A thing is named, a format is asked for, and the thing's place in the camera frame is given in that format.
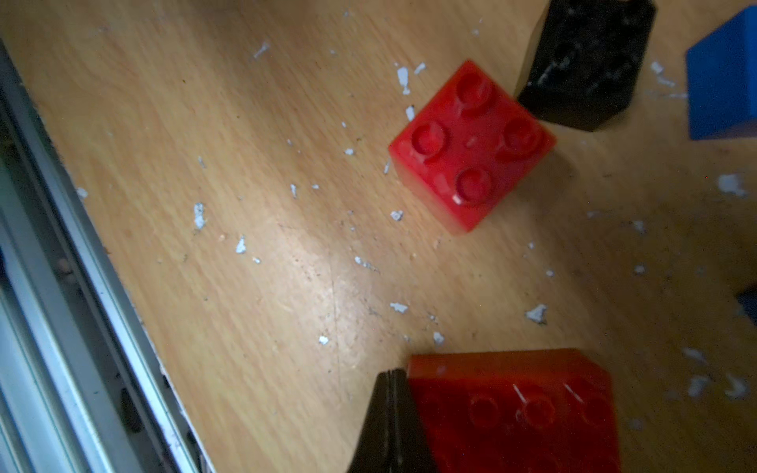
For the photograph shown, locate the small blue square brick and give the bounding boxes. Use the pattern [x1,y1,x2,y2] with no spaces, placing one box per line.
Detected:
[685,5,756,140]

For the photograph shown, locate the black square brick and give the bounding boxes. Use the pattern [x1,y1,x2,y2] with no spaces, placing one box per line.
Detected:
[516,0,658,131]

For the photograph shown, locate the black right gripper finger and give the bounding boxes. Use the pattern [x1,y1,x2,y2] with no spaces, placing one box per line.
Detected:
[348,369,437,473]

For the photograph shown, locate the red tall square brick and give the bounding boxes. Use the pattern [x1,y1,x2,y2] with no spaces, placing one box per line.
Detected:
[388,60,556,234]

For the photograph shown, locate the aluminium front base rails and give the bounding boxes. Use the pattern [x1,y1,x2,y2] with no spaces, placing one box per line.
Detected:
[1,53,213,472]

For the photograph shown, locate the red long brick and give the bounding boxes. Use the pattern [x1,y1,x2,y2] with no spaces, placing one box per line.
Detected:
[407,349,621,472]

